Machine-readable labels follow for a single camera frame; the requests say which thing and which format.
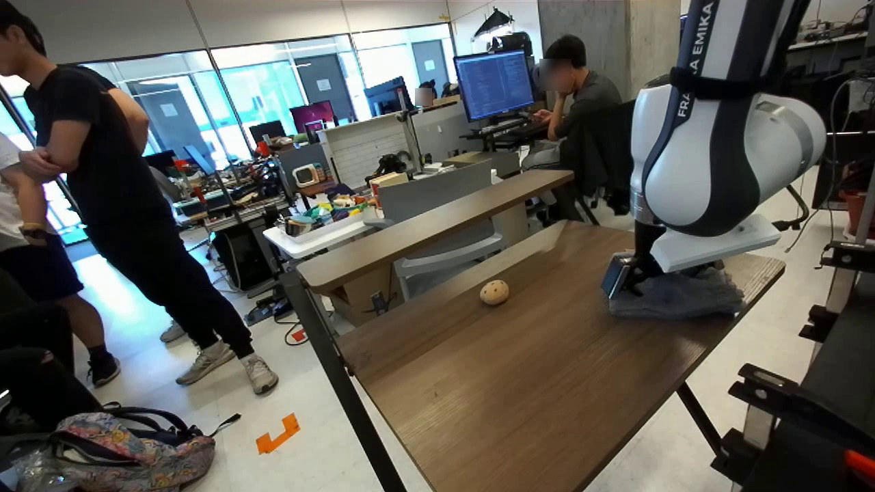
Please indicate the grey office chair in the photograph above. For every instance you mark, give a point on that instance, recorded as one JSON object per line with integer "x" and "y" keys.
{"x": 445, "y": 262}

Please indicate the metal storage shelves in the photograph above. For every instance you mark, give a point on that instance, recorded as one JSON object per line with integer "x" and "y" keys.
{"x": 838, "y": 42}

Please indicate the person in black t-shirt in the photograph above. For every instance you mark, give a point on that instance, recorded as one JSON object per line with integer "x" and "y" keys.
{"x": 109, "y": 181}

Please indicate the black metal table frame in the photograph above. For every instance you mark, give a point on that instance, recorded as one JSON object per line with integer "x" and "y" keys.
{"x": 333, "y": 364}

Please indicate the black computer tower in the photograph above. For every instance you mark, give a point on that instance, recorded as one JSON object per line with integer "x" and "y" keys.
{"x": 242, "y": 262}

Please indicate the colourful patterned backpack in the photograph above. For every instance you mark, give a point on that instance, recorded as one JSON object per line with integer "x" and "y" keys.
{"x": 126, "y": 453}

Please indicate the purple screen monitor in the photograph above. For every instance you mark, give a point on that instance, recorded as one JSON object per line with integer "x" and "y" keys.
{"x": 313, "y": 115}

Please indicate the brown printed cardboard box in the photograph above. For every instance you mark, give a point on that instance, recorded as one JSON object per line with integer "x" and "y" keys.
{"x": 370, "y": 296}

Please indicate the blue screen computer monitor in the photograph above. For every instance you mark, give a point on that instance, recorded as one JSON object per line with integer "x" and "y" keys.
{"x": 492, "y": 85}

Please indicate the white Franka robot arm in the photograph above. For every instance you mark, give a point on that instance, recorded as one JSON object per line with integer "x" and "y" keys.
{"x": 719, "y": 165}

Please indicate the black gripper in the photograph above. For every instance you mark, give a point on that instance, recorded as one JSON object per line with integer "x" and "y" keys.
{"x": 645, "y": 248}

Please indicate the white cluttered desk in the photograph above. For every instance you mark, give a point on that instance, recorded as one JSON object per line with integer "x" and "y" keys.
{"x": 316, "y": 240}

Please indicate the black perforated work table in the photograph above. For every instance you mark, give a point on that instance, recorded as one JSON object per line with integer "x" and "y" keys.
{"x": 847, "y": 364}

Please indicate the grey desk partition panel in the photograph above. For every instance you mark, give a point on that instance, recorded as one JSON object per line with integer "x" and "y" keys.
{"x": 365, "y": 145}

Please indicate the grey towel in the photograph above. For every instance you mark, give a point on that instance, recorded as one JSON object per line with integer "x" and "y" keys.
{"x": 683, "y": 296}

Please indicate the black triangular lamp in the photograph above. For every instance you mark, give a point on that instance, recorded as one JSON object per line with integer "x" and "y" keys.
{"x": 492, "y": 22}

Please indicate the orange floor tape marker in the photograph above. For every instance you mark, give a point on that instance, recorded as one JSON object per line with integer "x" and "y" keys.
{"x": 273, "y": 445}

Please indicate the beige egg toy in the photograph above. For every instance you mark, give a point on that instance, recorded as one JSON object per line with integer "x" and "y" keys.
{"x": 495, "y": 290}

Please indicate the black desk equipment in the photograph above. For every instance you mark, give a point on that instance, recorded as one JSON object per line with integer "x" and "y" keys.
{"x": 391, "y": 165}

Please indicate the background seated person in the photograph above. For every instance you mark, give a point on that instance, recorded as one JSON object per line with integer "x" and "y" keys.
{"x": 428, "y": 93}

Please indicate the cluttered black workbench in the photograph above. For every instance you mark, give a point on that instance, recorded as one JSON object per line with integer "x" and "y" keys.
{"x": 219, "y": 196}

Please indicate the brown wooden side desk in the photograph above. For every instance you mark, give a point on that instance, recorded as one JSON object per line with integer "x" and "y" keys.
{"x": 428, "y": 227}

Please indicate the dark angled monitor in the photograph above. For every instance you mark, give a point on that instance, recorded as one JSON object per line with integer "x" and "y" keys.
{"x": 385, "y": 96}

